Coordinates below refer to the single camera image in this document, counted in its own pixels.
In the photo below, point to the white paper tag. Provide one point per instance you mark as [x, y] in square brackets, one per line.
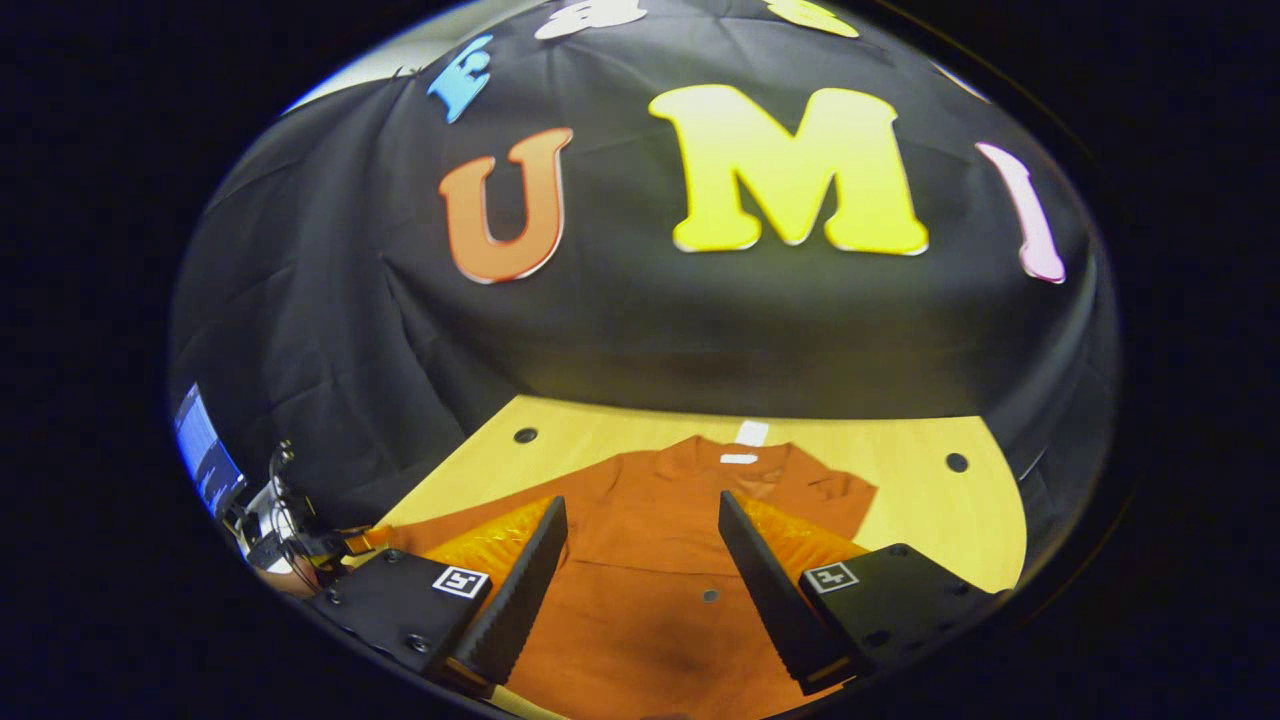
[752, 432]

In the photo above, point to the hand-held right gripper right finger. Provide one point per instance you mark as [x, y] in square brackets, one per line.
[765, 580]

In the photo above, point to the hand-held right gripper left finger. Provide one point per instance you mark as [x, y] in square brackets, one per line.
[520, 590]

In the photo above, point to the black backdrop cloth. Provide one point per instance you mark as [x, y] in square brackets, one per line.
[650, 330]

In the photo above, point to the orange jacket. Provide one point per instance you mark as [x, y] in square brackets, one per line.
[650, 560]

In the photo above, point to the computer monitor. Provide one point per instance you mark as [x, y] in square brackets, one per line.
[205, 455]

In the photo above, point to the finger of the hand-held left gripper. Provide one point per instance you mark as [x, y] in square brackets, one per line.
[360, 541]

